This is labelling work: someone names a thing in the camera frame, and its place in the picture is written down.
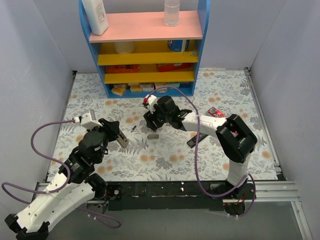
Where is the white air conditioner remote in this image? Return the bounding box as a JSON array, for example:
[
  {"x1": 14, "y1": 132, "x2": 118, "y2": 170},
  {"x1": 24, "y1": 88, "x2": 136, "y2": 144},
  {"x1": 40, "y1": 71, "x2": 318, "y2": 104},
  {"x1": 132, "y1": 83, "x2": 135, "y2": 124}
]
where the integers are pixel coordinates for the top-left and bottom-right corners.
[{"x1": 117, "y1": 130, "x2": 129, "y2": 149}]

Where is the grey remote battery cover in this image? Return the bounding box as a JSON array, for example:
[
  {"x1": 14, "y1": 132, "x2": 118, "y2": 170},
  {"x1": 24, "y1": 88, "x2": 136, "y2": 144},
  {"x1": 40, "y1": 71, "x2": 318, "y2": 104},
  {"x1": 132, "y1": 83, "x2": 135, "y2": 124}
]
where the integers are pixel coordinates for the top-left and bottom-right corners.
[{"x1": 147, "y1": 134, "x2": 159, "y2": 140}]

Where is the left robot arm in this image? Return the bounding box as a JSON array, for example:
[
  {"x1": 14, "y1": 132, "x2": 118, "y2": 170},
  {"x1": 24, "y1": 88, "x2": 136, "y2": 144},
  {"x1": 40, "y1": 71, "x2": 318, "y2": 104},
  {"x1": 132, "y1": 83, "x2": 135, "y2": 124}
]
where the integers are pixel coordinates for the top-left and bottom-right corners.
[{"x1": 4, "y1": 116, "x2": 121, "y2": 240}]

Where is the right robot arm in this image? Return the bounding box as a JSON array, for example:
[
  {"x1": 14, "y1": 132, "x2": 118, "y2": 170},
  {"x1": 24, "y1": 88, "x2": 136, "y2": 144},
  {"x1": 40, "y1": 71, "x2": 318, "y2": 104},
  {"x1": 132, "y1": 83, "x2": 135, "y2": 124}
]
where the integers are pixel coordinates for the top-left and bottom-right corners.
[{"x1": 143, "y1": 95, "x2": 258, "y2": 199}]

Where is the black TV remote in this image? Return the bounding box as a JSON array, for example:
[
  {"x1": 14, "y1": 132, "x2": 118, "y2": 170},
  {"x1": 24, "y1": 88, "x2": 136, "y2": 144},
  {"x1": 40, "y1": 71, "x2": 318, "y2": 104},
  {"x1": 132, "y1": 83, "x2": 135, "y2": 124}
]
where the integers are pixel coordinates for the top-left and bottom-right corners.
[{"x1": 186, "y1": 133, "x2": 208, "y2": 149}]

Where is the white orange small carton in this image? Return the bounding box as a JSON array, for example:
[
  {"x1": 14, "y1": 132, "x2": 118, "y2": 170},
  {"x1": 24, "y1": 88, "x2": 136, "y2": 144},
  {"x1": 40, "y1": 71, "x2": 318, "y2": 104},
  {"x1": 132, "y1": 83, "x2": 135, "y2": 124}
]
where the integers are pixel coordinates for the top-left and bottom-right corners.
[{"x1": 154, "y1": 82, "x2": 168, "y2": 94}]

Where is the yellow white small box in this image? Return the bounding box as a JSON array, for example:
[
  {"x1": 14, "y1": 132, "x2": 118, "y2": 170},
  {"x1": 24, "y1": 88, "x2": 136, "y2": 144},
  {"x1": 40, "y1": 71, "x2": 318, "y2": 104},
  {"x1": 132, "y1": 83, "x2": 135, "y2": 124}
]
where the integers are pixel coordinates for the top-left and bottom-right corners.
[{"x1": 130, "y1": 85, "x2": 143, "y2": 93}]

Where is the yellow red small box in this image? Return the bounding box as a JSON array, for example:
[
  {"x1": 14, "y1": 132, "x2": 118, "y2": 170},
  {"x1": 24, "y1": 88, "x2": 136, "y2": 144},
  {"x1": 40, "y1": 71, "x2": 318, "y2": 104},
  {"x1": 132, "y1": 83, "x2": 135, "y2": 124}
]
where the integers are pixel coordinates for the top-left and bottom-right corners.
[{"x1": 111, "y1": 83, "x2": 128, "y2": 96}]

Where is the teal white small box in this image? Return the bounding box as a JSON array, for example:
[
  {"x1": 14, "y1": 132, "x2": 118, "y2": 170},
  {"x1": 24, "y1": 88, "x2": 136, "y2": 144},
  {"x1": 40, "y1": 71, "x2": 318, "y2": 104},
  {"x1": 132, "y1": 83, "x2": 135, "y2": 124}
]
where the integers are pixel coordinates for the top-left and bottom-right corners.
[{"x1": 167, "y1": 82, "x2": 180, "y2": 90}]

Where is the floral patterned table mat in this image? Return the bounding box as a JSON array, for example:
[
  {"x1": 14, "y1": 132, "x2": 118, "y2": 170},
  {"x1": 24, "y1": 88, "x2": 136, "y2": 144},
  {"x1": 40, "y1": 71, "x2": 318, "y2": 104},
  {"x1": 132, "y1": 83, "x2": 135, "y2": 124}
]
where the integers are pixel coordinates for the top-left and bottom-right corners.
[{"x1": 46, "y1": 68, "x2": 280, "y2": 183}]

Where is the red orange box right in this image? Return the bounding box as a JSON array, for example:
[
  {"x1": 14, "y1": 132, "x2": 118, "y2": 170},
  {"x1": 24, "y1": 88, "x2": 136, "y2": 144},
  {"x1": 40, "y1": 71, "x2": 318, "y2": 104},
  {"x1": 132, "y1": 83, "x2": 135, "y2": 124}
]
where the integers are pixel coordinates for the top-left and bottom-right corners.
[{"x1": 156, "y1": 62, "x2": 192, "y2": 72}]

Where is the orange box left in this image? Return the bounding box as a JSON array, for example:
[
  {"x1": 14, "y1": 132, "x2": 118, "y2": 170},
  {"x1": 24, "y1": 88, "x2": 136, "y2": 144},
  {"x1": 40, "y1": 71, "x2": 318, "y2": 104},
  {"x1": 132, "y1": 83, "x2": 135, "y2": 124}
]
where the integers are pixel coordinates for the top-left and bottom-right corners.
[{"x1": 105, "y1": 64, "x2": 140, "y2": 74}]

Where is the red toothpaste box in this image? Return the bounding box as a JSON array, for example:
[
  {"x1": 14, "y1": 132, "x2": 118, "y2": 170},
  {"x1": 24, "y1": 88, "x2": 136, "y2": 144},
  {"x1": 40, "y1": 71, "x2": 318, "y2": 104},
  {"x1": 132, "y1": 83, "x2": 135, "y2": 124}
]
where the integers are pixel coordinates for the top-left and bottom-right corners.
[{"x1": 205, "y1": 107, "x2": 227, "y2": 118}]

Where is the blue wooden shelf unit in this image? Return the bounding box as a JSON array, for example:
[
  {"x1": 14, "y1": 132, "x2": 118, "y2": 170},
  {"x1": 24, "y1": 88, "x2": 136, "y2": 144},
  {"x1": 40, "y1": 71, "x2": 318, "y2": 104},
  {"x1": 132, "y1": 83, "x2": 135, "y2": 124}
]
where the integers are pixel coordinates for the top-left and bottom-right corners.
[{"x1": 78, "y1": 0, "x2": 211, "y2": 99}]

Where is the blue white round container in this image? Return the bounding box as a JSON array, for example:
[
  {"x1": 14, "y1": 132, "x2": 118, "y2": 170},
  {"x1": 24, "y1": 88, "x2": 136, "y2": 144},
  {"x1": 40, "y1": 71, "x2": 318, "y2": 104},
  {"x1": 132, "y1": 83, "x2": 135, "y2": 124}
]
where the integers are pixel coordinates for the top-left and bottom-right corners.
[{"x1": 167, "y1": 39, "x2": 190, "y2": 53}]

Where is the white cylindrical container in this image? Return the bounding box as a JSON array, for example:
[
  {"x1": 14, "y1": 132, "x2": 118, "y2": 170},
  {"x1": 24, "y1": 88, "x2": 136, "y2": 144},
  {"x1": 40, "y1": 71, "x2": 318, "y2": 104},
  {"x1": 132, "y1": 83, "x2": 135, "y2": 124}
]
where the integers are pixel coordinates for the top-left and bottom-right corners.
[{"x1": 114, "y1": 41, "x2": 136, "y2": 55}]

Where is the clear plastic water bottle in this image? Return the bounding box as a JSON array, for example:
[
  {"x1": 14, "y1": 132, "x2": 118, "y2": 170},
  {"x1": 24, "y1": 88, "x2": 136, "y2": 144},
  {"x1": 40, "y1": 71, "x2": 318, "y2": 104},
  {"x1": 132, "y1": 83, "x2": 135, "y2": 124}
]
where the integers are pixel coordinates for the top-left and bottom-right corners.
[{"x1": 164, "y1": 0, "x2": 180, "y2": 27}]

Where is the white plastic bottle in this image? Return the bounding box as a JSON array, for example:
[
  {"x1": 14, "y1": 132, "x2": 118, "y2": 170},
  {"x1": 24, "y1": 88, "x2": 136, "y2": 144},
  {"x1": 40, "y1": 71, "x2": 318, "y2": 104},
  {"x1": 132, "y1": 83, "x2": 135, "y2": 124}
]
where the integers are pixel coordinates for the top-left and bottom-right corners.
[{"x1": 82, "y1": 0, "x2": 109, "y2": 36}]

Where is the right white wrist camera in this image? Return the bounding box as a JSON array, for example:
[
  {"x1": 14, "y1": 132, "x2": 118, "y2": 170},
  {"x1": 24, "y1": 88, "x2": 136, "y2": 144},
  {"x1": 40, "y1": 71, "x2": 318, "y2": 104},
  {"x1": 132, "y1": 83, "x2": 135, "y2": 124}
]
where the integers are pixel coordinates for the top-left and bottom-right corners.
[{"x1": 143, "y1": 94, "x2": 158, "y2": 113}]

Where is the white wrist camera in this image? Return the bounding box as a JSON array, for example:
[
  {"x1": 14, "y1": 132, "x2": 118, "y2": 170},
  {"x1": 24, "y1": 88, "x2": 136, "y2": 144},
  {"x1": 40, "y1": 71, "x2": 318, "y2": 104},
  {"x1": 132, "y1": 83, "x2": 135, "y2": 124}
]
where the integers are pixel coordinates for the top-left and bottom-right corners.
[
  {"x1": 72, "y1": 109, "x2": 103, "y2": 130},
  {"x1": 143, "y1": 94, "x2": 158, "y2": 113}
]

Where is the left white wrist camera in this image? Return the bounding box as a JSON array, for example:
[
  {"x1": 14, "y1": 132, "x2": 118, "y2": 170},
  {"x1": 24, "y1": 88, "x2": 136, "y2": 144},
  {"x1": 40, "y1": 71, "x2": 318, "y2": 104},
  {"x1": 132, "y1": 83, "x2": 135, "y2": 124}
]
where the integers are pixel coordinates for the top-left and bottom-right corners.
[{"x1": 72, "y1": 109, "x2": 103, "y2": 130}]

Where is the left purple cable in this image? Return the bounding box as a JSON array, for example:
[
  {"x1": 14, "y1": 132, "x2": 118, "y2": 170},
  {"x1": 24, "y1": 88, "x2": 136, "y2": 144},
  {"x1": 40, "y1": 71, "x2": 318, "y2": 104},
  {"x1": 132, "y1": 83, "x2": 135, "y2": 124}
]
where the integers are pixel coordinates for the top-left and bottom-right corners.
[{"x1": 1, "y1": 119, "x2": 122, "y2": 229}]

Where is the purple cable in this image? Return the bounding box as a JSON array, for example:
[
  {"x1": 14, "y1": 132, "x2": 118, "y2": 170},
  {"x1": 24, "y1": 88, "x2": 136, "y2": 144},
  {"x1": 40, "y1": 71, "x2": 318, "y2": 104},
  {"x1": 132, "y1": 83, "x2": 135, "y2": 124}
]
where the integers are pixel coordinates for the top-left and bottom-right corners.
[
  {"x1": 146, "y1": 86, "x2": 257, "y2": 220},
  {"x1": 1, "y1": 119, "x2": 122, "y2": 229}
]

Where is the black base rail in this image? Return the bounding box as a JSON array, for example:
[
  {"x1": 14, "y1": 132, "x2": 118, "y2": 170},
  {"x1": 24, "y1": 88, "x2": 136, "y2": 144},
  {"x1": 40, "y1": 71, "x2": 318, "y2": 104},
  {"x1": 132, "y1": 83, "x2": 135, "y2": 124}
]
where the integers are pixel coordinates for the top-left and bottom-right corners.
[{"x1": 88, "y1": 180, "x2": 254, "y2": 212}]

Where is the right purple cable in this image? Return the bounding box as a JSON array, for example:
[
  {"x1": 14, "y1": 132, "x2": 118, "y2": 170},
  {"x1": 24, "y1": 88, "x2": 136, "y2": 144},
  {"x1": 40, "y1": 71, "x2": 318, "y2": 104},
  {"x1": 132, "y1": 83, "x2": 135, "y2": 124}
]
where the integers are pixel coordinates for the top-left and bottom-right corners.
[{"x1": 146, "y1": 86, "x2": 257, "y2": 220}]

